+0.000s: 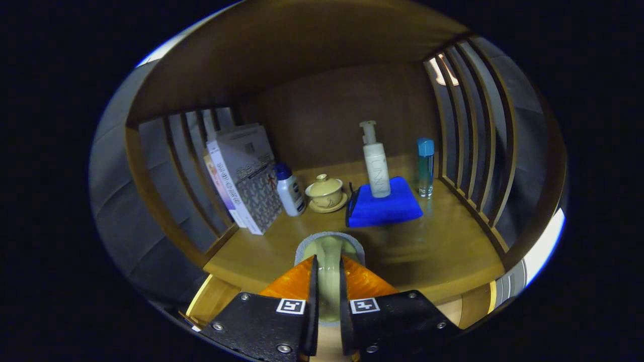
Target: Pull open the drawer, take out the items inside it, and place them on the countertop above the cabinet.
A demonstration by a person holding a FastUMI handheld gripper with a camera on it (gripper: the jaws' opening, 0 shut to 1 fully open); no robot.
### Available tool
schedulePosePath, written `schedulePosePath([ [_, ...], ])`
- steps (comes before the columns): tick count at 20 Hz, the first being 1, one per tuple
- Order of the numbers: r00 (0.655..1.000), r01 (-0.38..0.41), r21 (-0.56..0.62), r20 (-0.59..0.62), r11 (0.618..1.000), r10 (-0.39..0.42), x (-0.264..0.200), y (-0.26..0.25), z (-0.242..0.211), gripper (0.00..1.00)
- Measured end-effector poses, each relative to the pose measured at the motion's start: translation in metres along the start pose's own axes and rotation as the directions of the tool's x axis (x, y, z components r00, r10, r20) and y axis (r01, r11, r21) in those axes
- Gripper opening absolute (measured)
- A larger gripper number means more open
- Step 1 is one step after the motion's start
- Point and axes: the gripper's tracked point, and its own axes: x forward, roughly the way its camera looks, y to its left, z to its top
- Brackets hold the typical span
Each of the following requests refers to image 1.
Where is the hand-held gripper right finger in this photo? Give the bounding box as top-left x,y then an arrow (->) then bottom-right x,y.
339,254 -> 462,358

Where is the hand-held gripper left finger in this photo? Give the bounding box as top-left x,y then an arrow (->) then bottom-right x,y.
199,255 -> 318,362

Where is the green ornament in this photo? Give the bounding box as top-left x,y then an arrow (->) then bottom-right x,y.
294,231 -> 366,325

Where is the brown wooden countertop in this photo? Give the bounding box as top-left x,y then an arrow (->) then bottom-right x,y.
204,153 -> 506,305

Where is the brown wooden cabinet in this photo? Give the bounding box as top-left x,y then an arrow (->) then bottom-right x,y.
123,0 -> 569,332

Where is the folded blue cloth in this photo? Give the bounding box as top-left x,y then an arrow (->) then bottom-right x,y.
345,176 -> 424,228

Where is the white bottle blue cap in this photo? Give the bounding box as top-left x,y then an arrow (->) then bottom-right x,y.
273,162 -> 307,217

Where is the thin pink purple book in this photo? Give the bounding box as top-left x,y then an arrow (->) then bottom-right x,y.
203,149 -> 248,228

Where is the thick white patterned book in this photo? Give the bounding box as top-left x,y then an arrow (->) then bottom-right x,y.
206,123 -> 283,235

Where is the yellow lidded teacup with saucer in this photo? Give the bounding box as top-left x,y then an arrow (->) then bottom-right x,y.
305,173 -> 349,214

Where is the white pump bottle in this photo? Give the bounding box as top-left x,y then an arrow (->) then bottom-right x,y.
359,120 -> 391,199

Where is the clear blue bottle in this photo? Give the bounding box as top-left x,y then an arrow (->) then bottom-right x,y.
417,138 -> 435,198

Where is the black backdrop cloth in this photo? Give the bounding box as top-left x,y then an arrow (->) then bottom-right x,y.
90,35 -> 567,302

